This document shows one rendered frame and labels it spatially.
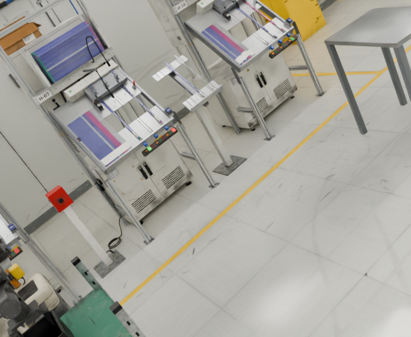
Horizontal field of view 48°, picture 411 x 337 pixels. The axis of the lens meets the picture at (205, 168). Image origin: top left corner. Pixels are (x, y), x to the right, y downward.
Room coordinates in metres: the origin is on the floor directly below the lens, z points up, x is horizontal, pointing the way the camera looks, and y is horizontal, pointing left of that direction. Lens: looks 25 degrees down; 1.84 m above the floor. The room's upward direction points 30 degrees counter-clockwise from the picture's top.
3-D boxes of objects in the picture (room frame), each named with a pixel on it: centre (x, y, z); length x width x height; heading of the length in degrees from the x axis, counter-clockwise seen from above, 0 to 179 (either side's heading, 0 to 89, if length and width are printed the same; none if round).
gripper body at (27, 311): (1.26, 0.71, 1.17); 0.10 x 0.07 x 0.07; 111
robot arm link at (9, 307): (1.23, 0.69, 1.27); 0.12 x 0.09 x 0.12; 22
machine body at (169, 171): (4.06, 0.57, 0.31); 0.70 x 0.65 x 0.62; 111
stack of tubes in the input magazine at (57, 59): (3.97, 0.47, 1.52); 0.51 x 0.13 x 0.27; 111
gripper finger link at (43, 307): (1.27, 0.68, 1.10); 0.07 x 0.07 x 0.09; 21
